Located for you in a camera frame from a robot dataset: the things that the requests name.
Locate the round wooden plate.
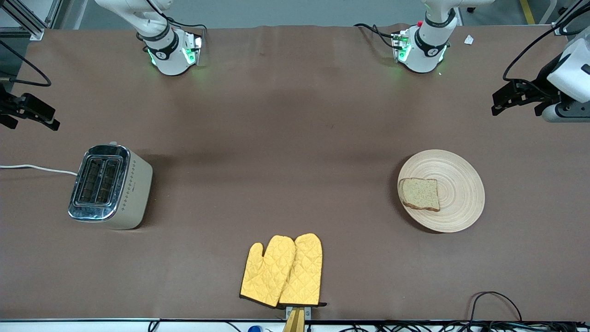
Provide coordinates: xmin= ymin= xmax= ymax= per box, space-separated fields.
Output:
xmin=397 ymin=149 xmax=485 ymax=233

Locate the brown bread slice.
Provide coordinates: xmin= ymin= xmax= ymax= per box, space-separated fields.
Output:
xmin=398 ymin=178 xmax=441 ymax=213

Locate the cream and chrome toaster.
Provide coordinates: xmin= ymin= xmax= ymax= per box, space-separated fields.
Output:
xmin=68 ymin=142 xmax=153 ymax=230

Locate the brown table cover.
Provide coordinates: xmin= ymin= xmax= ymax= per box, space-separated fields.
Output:
xmin=0 ymin=23 xmax=590 ymax=321

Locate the yellow quilted oven mitt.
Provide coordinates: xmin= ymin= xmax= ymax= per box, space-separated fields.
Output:
xmin=278 ymin=233 xmax=328 ymax=308
xmin=240 ymin=235 xmax=296 ymax=308

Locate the aluminium frame profile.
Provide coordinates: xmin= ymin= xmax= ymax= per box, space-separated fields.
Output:
xmin=0 ymin=0 xmax=60 ymax=40
xmin=553 ymin=0 xmax=590 ymax=36

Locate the white toaster power cord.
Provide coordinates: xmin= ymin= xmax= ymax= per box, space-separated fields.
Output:
xmin=0 ymin=164 xmax=78 ymax=176

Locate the black left arm base cable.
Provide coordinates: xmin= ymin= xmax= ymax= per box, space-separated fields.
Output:
xmin=354 ymin=23 xmax=398 ymax=49

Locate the black arm base cable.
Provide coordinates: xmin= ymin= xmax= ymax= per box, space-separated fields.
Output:
xmin=354 ymin=23 xmax=398 ymax=49
xmin=164 ymin=14 xmax=208 ymax=36

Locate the black right arm base cable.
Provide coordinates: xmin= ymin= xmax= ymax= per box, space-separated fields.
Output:
xmin=164 ymin=14 xmax=208 ymax=36

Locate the looped black cable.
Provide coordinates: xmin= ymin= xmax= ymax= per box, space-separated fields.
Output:
xmin=470 ymin=291 xmax=524 ymax=323

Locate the black cable bundle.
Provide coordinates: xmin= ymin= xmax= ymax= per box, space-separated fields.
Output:
xmin=307 ymin=321 xmax=590 ymax=332

